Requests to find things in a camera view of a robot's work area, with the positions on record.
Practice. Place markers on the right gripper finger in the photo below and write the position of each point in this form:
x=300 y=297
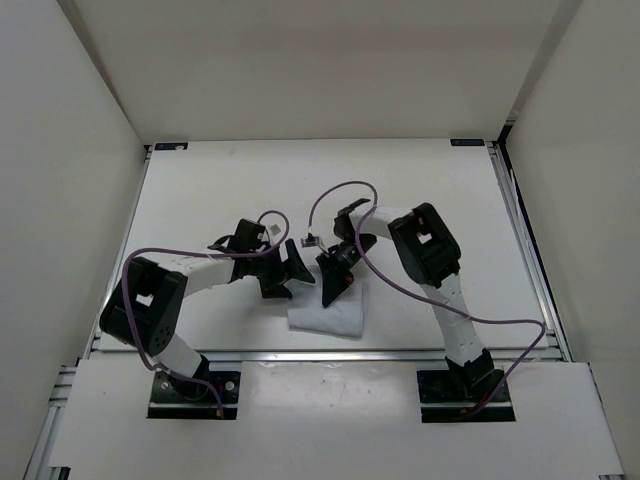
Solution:
x=338 y=286
x=335 y=275

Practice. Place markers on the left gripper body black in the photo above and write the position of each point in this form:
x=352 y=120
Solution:
x=270 y=270

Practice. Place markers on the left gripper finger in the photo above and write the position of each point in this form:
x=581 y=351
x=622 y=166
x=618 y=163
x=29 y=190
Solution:
x=275 y=292
x=295 y=269

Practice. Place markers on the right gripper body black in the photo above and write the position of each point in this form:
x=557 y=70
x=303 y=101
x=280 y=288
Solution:
x=346 y=255

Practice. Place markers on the white skirt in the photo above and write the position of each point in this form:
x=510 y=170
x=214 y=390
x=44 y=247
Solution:
x=344 y=318

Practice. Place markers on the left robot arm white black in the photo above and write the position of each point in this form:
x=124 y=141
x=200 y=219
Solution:
x=144 y=308

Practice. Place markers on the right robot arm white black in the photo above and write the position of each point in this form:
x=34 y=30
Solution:
x=430 y=256

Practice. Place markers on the white front cover board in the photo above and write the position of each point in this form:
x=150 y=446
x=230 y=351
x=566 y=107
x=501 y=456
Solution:
x=345 y=421

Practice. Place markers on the right blue corner sticker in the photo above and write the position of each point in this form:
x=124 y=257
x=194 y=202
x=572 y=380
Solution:
x=467 y=142

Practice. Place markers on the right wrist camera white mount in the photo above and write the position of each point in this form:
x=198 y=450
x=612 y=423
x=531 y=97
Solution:
x=313 y=241

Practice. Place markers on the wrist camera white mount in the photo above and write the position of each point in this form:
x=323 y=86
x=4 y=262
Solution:
x=273 y=230
x=313 y=241

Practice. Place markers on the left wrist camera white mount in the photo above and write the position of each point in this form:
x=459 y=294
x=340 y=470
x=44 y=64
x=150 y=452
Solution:
x=273 y=230

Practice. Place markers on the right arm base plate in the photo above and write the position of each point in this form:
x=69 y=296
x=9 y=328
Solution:
x=445 y=400

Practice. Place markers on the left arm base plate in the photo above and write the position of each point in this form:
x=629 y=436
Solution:
x=173 y=399

